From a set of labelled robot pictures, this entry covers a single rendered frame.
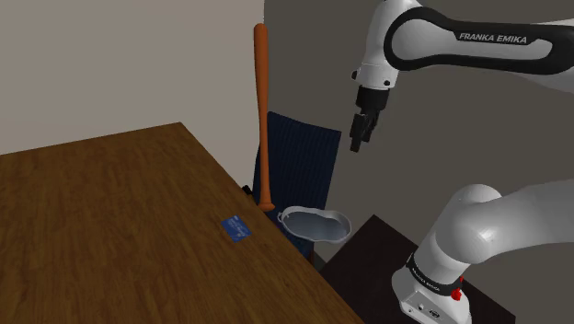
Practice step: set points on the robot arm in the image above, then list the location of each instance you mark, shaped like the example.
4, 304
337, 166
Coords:
484, 233

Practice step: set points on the dark blue chair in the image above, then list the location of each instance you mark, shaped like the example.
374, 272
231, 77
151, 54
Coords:
300, 170

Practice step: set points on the blue card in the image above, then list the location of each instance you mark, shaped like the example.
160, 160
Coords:
236, 228

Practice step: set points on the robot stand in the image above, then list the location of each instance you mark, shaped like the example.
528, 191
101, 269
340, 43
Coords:
367, 269

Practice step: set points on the grey oval pan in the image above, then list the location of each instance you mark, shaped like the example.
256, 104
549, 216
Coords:
316, 224

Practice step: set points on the brown wooden table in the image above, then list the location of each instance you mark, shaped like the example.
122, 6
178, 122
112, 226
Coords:
134, 233

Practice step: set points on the orange baseball bat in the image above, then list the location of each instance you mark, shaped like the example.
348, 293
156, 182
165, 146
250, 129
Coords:
262, 112

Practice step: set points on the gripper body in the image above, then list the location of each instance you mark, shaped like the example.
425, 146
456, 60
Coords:
371, 98

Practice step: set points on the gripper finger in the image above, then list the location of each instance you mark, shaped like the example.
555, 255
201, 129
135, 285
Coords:
359, 131

